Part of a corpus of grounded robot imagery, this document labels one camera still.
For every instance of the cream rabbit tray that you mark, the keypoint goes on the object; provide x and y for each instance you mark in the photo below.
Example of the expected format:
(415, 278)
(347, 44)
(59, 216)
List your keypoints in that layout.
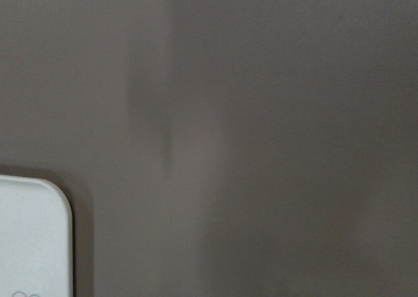
(36, 238)

